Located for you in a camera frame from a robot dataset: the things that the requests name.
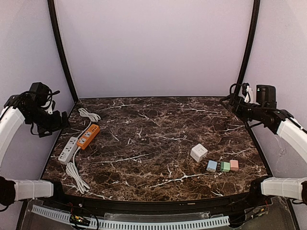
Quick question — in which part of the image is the pink plug adapter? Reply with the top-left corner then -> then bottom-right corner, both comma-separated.
229,160 -> 239,171

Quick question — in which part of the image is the green plug adapter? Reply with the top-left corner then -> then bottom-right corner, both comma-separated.
220,161 -> 231,172

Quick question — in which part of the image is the white white-strip cable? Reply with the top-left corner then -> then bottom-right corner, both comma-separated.
65,146 -> 91,194

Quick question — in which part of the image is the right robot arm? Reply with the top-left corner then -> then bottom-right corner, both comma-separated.
228,98 -> 307,204

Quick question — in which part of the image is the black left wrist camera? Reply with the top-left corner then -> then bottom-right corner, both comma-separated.
29,82 -> 60,107

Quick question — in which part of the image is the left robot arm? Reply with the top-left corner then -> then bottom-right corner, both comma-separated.
0,90 -> 69,211

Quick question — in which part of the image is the white power strip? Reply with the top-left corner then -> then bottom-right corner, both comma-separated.
58,137 -> 78,165

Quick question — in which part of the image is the white cube socket adapter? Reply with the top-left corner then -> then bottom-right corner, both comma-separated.
190,143 -> 208,162

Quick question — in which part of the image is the left black frame post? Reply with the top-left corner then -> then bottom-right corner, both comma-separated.
47,0 -> 79,103

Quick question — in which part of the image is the orange power strip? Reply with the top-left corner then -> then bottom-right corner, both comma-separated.
77,124 -> 100,150

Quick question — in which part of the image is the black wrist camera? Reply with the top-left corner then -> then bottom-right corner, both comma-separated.
29,82 -> 60,107
256,85 -> 277,109

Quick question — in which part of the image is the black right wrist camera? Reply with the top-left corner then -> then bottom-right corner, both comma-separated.
256,85 -> 277,109

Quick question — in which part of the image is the white slotted cable duct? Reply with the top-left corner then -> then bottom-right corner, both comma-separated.
32,205 -> 230,230

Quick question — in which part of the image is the black front table rail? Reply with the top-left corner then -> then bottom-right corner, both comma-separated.
41,182 -> 272,216

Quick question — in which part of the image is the right black frame post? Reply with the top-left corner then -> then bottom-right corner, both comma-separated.
234,0 -> 260,94

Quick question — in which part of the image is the black frame post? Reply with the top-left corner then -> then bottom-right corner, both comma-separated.
234,0 -> 260,94
47,0 -> 79,103

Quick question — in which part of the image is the blue plug adapter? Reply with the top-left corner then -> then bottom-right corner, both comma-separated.
206,160 -> 218,173

